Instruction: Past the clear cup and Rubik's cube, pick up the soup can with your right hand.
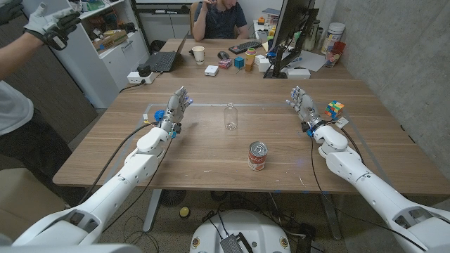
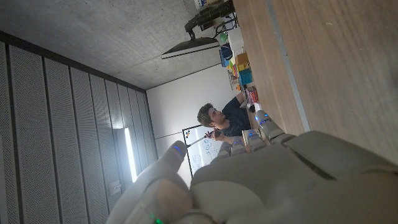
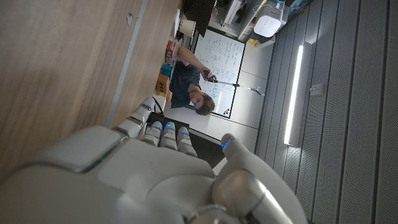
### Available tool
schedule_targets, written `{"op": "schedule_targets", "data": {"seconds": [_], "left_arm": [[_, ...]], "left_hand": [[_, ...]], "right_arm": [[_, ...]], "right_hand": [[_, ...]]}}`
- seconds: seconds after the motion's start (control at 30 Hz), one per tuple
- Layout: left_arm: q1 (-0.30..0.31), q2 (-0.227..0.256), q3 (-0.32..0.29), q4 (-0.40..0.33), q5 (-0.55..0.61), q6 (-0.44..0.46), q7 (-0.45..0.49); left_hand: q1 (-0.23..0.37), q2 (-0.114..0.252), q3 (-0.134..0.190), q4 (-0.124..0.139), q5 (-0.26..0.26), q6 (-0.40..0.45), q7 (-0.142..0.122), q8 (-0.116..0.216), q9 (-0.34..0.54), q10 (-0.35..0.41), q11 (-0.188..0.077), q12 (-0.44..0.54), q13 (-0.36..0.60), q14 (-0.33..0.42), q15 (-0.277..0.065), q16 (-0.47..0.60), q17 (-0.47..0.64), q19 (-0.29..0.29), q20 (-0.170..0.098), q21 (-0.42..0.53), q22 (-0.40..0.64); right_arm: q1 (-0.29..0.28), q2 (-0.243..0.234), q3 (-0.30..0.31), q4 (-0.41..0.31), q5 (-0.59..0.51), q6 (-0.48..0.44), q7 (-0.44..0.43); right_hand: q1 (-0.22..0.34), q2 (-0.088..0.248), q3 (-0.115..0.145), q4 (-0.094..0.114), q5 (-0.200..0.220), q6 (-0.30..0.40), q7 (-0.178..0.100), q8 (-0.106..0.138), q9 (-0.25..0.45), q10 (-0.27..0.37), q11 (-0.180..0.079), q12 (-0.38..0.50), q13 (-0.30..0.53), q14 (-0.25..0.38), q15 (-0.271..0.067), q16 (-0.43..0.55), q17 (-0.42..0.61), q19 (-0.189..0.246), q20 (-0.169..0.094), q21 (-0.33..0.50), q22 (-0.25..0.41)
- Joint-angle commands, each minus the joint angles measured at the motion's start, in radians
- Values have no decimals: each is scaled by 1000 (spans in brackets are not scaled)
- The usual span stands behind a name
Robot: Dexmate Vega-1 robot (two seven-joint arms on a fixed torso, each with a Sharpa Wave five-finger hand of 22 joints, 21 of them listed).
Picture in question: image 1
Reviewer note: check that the person's gloved left hand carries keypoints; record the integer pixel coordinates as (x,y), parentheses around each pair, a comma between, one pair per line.
(10,10)

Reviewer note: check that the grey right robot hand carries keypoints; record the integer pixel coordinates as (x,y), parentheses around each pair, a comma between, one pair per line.
(304,105)

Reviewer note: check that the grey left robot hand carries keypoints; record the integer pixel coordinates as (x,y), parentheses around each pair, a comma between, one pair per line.
(175,107)

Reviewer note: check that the person's gloved right hand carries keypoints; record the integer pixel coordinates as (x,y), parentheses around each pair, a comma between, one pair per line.
(52,26)

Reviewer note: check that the red white soup can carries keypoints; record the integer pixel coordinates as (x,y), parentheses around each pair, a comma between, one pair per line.
(257,160)

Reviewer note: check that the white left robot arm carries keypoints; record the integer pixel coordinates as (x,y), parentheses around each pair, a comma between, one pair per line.
(140,168)

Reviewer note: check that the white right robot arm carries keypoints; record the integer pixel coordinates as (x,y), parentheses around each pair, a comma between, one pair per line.
(351,165)

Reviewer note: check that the person's bare right forearm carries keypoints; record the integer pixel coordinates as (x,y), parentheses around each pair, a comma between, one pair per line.
(17,54)

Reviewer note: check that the colourful Rubik's cube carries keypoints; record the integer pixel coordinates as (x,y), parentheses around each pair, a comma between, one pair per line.
(334,109)

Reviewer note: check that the white paper cup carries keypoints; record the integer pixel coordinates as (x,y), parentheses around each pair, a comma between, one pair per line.
(198,55)

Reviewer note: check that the red and clear cup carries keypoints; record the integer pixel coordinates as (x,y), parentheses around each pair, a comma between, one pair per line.
(334,54)

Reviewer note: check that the blue cube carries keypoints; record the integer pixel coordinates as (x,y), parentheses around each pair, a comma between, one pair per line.
(239,62)

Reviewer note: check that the small blue plastic object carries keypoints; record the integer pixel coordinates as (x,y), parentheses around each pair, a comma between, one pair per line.
(159,115)

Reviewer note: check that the grey tape strip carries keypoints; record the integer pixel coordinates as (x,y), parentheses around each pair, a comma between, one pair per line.
(146,109)
(374,159)

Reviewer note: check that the flat white box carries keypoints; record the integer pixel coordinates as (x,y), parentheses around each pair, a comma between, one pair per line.
(298,73)

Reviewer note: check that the white paper sheet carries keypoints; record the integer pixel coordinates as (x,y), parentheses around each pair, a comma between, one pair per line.
(311,61)

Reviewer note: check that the black laptop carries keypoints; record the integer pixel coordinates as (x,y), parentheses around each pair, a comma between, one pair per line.
(161,61)

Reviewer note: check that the black computer monitor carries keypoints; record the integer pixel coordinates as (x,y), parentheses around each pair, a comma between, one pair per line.
(281,63)
(292,21)

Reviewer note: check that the black power adapter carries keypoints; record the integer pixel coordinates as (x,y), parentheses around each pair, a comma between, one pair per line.
(144,70)

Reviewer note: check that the white power strip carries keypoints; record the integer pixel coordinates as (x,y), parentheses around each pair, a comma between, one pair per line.
(135,78)

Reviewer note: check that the small white box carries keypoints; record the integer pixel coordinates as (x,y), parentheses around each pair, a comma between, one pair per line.
(211,70)

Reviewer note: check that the clear plastic bottle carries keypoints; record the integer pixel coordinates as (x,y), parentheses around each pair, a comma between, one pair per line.
(230,117)

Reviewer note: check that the brown cardboard box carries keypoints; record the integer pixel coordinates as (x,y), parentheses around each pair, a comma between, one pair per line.
(109,39)

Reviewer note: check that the white cardboard box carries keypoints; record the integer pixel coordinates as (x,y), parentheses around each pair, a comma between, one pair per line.
(263,64)

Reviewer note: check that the black bag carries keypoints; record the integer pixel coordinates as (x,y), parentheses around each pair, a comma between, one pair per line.
(157,46)

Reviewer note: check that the pink patterned box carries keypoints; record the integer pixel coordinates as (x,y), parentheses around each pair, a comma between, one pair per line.
(225,63)

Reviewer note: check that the black computer mouse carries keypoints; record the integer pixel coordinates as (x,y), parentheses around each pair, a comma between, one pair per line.
(223,55)

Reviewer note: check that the colourful stacking toy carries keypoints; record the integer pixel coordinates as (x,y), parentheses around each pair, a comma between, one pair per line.
(250,59)

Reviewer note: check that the grey metal bottle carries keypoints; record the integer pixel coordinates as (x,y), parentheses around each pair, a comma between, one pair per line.
(312,35)

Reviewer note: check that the white shelf cabinet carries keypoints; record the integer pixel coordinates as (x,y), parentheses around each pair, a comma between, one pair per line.
(116,63)

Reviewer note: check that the white labelled canister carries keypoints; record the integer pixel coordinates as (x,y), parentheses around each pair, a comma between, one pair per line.
(333,35)

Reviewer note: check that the black keyboard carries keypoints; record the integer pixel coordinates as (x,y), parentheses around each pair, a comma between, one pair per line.
(245,47)

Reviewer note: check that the black floor fan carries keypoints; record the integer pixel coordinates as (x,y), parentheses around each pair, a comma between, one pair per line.
(172,197)

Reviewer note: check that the standing person in white shirt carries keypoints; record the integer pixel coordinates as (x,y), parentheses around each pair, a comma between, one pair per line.
(17,112)

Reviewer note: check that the seated person in dark shirt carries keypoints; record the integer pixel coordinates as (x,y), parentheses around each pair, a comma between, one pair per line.
(221,21)

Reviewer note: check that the yellow ball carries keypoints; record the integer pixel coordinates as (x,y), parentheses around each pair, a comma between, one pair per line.
(184,212)

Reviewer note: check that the white table leg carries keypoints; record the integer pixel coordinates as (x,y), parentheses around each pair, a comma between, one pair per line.
(153,211)
(330,216)

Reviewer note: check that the white robot torso base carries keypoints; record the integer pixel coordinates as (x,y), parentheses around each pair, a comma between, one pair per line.
(253,225)

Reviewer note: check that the black ribbed electronics box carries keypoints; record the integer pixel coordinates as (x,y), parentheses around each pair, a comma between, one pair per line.
(232,244)

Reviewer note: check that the beige rounded box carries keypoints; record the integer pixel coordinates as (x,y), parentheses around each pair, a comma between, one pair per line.
(24,200)

